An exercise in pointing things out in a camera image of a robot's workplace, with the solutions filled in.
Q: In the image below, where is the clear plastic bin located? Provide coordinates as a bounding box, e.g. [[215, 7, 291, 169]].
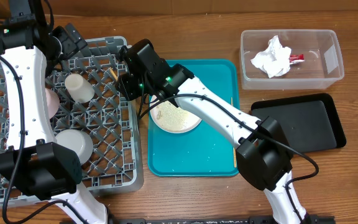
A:
[[239, 29, 344, 90]]

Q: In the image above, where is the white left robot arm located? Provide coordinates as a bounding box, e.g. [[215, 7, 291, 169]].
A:
[[0, 0, 114, 223]]

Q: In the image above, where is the cream white cup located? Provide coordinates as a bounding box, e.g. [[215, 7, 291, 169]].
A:
[[65, 73, 94, 103]]

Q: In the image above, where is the grey ceramic bowl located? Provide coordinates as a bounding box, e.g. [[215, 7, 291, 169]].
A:
[[56, 129, 93, 164]]

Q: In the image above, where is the red snack wrapper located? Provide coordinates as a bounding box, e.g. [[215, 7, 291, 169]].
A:
[[289, 54, 305, 65]]

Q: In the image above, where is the black tray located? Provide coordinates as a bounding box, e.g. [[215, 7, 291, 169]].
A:
[[250, 93, 347, 153]]

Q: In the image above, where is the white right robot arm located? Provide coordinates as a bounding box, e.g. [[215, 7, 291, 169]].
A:
[[115, 39, 319, 223]]

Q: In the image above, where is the grey plastic dishwasher rack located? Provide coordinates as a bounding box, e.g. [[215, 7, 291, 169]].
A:
[[0, 36, 144, 209]]

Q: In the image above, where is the teal plastic tray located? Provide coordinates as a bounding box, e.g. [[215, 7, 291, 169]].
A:
[[148, 59, 240, 177]]

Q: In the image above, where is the white plate with food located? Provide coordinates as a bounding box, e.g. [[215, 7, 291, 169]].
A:
[[150, 101, 201, 133]]

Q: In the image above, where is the pink small bowl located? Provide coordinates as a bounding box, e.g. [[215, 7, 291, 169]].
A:
[[45, 88, 60, 119]]

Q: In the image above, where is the white napkin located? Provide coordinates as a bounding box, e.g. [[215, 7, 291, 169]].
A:
[[250, 35, 291, 78]]

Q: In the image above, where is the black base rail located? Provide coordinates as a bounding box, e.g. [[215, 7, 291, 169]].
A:
[[119, 215, 336, 224]]

